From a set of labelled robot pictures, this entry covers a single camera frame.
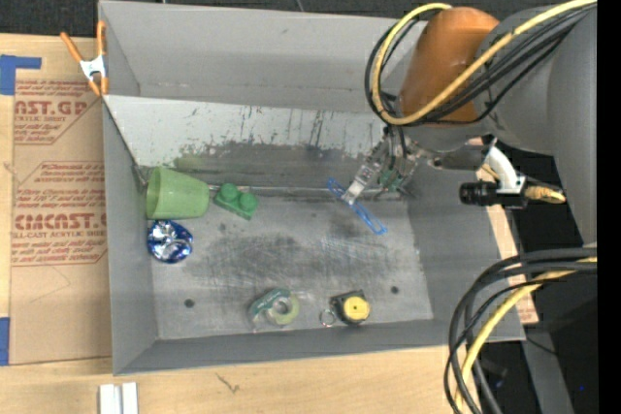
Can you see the green plastic cup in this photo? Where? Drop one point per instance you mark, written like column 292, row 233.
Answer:
column 177, row 195

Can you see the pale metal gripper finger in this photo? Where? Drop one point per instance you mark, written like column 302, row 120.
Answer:
column 360, row 185

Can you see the grey metal bin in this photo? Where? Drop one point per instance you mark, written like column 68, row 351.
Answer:
column 301, row 257

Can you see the black cylinder on white bracket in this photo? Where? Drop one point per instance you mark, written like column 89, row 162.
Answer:
column 490, row 193

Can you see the green toy brick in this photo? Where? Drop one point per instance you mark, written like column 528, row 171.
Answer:
column 237, row 201

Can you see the green tape dispenser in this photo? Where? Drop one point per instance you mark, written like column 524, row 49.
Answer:
column 264, row 305

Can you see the blue shiny foil wrapper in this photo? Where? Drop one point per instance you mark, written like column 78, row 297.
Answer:
column 169, row 241

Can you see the brown cardboard board red print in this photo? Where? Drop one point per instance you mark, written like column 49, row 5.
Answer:
column 53, row 296

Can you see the blue clear plastic strip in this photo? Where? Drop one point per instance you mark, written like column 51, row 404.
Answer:
column 369, row 218

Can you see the yellow and black tape measure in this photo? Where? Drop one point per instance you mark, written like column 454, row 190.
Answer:
column 353, row 308

